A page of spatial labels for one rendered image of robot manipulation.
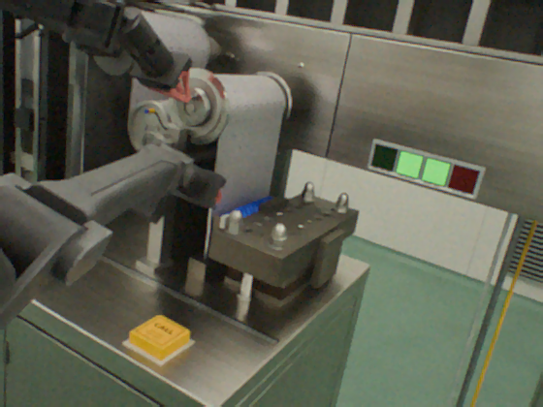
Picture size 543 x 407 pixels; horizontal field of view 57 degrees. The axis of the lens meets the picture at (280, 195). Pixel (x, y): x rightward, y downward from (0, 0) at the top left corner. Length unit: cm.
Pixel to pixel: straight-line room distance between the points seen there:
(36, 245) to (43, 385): 69
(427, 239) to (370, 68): 261
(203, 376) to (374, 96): 71
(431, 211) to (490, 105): 254
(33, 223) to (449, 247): 336
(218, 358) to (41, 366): 39
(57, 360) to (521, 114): 101
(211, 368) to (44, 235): 46
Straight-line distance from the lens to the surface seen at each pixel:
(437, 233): 366
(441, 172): 115
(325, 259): 107
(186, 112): 100
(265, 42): 131
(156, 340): 85
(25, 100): 123
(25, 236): 46
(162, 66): 89
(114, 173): 61
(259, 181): 116
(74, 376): 103
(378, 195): 371
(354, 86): 120
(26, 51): 122
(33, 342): 110
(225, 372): 84
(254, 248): 94
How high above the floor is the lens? 142
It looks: 18 degrees down
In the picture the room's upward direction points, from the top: 10 degrees clockwise
